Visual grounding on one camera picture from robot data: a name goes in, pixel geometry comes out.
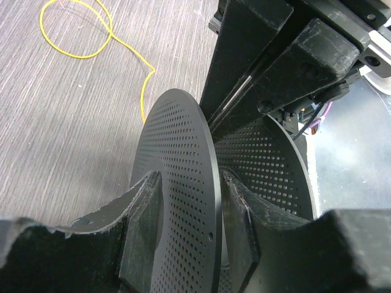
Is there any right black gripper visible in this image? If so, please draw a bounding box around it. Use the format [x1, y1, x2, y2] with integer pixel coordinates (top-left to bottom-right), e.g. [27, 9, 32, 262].
[211, 1, 390, 142]

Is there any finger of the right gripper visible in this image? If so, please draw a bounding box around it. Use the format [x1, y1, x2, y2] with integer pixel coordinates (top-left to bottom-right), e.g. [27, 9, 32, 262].
[200, 1, 294, 122]

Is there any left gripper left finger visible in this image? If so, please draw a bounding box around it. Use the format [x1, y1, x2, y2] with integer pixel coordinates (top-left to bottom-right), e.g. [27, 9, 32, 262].
[1, 172, 163, 292]

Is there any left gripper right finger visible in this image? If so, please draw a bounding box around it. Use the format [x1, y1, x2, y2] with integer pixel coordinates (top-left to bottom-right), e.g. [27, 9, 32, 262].
[221, 171, 390, 292]

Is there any grey perforated cable spool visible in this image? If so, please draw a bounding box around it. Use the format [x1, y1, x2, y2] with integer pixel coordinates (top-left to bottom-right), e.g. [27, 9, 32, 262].
[131, 89, 315, 292]

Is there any yellow cable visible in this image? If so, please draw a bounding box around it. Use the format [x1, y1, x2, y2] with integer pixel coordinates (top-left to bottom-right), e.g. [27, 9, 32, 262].
[38, 0, 156, 125]

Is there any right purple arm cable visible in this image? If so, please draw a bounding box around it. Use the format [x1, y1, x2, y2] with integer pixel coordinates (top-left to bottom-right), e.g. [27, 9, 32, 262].
[308, 100, 334, 130]

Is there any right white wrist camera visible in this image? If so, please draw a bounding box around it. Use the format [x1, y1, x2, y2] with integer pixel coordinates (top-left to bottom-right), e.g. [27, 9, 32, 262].
[359, 25, 390, 96]

